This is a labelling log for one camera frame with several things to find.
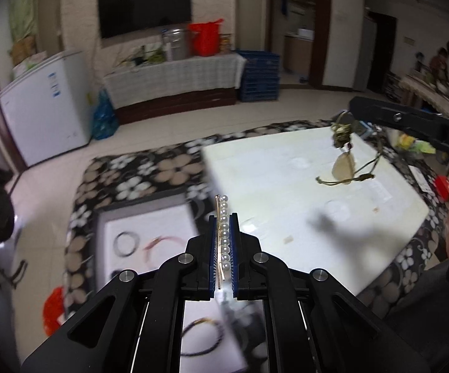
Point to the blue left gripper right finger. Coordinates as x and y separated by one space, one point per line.
234 240

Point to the pearl gold hair clip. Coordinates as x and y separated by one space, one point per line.
222 244

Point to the cabinet with white cloth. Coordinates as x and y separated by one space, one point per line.
169 88

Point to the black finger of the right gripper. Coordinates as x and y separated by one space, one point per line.
432 128

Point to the colourful snack packets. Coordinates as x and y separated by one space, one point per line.
412 144

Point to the steel stock pot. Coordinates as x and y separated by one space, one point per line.
177 43

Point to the blue plastic bag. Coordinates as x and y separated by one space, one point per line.
105 122

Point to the floral black tablecloth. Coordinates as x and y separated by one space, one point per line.
136 175

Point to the blue plastic crates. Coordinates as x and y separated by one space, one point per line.
260 78

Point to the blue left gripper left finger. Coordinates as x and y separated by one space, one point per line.
212 263

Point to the white chest freezer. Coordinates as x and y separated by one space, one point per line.
49 109

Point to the red plastic bag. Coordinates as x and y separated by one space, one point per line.
205 38

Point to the red mesh bag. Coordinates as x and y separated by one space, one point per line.
53 312

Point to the black wall television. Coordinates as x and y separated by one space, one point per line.
120 17

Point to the grey tray white lining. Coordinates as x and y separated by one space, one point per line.
219 335

